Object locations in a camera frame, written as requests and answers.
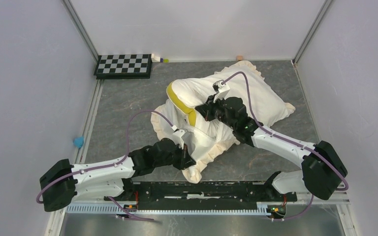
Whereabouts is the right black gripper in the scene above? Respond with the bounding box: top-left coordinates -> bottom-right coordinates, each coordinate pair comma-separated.
196,93 -> 237,129

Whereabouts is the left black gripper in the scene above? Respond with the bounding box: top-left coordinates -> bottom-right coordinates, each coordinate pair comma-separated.
154,141 -> 196,170

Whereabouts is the grey cream ruffled pillowcase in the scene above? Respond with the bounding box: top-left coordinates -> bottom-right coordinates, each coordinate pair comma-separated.
151,60 -> 295,183

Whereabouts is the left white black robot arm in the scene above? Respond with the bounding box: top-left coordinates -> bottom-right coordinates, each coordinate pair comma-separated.
36,138 -> 196,212

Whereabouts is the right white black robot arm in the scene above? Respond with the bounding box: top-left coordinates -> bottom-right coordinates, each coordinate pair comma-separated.
195,95 -> 348,201

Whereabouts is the small white block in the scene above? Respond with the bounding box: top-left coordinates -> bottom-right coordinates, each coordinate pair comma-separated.
151,54 -> 163,63

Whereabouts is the black white checkerboard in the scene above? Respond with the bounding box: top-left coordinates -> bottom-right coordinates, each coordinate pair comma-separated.
94,54 -> 152,80

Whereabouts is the blue small object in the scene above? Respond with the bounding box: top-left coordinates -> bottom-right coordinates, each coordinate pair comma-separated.
73,136 -> 84,149

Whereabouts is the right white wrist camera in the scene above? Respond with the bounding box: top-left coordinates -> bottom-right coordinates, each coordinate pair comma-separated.
213,80 -> 230,102

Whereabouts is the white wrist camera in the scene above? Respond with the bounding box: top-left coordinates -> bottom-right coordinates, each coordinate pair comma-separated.
170,125 -> 188,149
213,80 -> 230,102

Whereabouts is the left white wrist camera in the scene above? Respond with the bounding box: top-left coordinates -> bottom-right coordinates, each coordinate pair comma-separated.
170,125 -> 188,149

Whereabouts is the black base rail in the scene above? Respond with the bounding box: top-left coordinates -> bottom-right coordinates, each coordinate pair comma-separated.
114,181 -> 297,210

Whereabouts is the white toothed cable tray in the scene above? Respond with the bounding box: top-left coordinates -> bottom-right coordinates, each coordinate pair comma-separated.
66,202 -> 271,216

